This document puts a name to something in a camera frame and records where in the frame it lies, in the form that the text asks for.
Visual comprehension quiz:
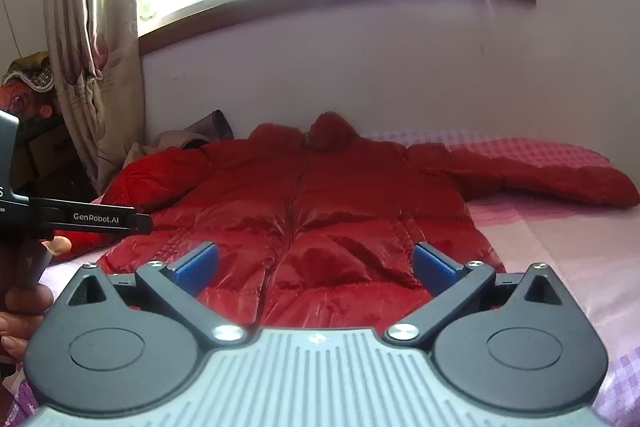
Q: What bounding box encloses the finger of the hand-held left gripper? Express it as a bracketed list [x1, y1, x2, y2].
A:
[29, 198, 153, 236]

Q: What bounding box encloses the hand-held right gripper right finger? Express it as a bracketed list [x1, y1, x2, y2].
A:
[383, 241, 572, 344]

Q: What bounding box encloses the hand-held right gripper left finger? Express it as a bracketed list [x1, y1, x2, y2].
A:
[65, 241, 249, 344]

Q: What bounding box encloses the red puffer jacket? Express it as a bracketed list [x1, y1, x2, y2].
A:
[52, 110, 640, 332]

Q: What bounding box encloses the person's left hand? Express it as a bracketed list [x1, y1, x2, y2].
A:
[0, 235, 72, 364]

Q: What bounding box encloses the folded floral quilt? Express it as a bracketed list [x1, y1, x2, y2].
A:
[0, 51, 63, 120]

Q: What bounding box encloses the pink bed sheet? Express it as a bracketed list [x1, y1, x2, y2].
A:
[0, 194, 640, 427]

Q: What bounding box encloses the red checkered blanket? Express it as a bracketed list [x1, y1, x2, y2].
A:
[357, 128, 613, 198]

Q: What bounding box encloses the brown cloth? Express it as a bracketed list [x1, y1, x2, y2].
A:
[187, 109, 236, 142]

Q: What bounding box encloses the beige floral curtain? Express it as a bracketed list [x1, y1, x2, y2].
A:
[40, 0, 147, 198]

